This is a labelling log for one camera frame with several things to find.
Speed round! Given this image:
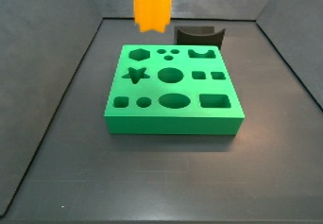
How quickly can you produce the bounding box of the black curved holder block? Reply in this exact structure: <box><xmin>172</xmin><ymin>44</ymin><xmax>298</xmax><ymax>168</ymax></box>
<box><xmin>173</xmin><ymin>26</ymin><xmax>225</xmax><ymax>47</ymax></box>

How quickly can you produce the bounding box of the green shape-sorting block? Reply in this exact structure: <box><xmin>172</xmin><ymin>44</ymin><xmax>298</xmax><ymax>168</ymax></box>
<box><xmin>104</xmin><ymin>44</ymin><xmax>244</xmax><ymax>135</ymax></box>

